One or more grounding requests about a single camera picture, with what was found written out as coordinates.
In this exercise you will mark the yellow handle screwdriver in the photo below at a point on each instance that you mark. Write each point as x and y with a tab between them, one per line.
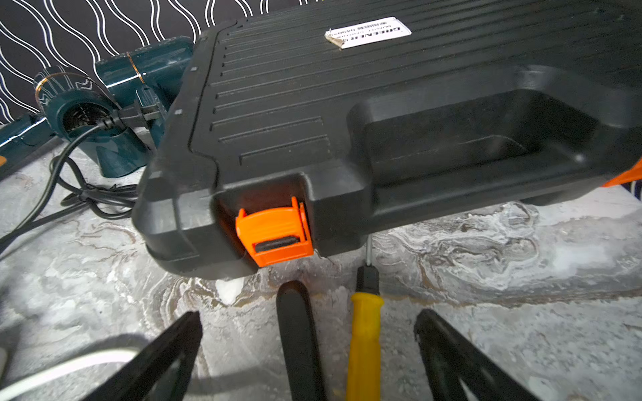
364	372

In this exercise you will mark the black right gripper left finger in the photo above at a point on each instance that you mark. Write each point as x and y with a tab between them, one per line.
162	370

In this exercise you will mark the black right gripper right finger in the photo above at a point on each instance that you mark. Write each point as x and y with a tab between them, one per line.
454	365

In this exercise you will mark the black handle screwdriver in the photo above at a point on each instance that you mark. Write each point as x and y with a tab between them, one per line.
299	342

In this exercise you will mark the dark green hair dryer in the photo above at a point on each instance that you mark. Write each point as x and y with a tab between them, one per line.
73	103
151	75

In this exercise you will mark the black plastic tool case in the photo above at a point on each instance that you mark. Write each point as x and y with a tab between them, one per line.
377	114

